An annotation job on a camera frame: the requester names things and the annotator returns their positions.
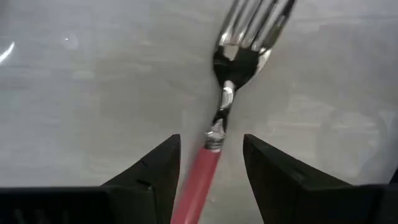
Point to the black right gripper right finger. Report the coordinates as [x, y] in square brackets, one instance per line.
[289, 193]

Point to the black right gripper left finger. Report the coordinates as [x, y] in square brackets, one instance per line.
[149, 193]

